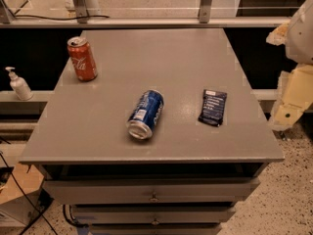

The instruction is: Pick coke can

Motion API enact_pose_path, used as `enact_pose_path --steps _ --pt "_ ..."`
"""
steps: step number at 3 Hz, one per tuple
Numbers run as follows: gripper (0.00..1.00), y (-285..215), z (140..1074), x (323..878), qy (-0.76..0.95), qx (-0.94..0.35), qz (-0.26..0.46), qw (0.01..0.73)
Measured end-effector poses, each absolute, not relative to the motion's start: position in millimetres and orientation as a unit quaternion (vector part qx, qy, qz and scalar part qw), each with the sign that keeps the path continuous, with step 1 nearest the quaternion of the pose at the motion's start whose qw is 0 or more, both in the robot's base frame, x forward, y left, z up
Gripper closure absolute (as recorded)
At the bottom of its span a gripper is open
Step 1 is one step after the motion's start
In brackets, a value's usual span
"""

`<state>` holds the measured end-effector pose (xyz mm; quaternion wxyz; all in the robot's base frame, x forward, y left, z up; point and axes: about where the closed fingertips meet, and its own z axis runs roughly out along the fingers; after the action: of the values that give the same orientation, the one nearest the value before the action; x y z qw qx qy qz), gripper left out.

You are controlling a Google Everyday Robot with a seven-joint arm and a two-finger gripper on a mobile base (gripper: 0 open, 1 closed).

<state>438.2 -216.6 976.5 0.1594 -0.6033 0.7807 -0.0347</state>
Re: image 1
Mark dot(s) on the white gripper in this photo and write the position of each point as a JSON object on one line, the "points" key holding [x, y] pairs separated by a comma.
{"points": [[303, 38]]}

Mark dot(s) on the blue pepsi can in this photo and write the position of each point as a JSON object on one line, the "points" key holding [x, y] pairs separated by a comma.
{"points": [[144, 118]]}

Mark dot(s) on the red coke can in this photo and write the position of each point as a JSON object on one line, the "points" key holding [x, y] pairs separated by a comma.
{"points": [[82, 59]]}

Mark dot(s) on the dark blue snack packet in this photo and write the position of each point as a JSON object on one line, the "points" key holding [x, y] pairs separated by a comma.
{"points": [[213, 107]]}

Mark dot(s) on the top grey drawer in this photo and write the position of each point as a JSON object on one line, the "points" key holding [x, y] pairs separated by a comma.
{"points": [[96, 192]]}

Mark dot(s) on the grey drawer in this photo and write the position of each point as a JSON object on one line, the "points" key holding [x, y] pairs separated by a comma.
{"points": [[96, 192], [153, 214], [161, 229]]}

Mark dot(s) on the grey drawer cabinet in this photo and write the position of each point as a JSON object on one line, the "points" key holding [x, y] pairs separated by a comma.
{"points": [[164, 141]]}

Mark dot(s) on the bottom grey drawer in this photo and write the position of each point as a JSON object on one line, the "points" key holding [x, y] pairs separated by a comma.
{"points": [[161, 229]]}

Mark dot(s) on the middle grey drawer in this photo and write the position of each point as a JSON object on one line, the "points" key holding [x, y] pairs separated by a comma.
{"points": [[153, 214]]}

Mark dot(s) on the white pump dispenser bottle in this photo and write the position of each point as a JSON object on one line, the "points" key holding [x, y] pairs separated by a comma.
{"points": [[19, 85]]}

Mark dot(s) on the cardboard box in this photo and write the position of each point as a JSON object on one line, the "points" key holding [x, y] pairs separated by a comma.
{"points": [[19, 196]]}

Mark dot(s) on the left metal bracket post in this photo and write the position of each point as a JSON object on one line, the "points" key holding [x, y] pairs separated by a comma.
{"points": [[81, 11]]}

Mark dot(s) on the grey metal shelf rail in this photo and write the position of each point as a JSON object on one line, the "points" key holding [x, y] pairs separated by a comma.
{"points": [[27, 22]]}

